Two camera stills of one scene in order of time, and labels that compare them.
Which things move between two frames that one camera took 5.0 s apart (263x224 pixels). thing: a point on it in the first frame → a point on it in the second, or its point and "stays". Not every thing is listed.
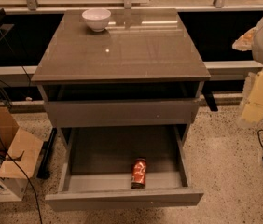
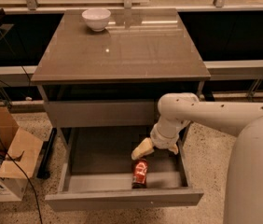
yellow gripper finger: (244, 43) → (146, 147)
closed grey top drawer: (123, 113) stays
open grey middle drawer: (95, 168) stays
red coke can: (139, 173) stays
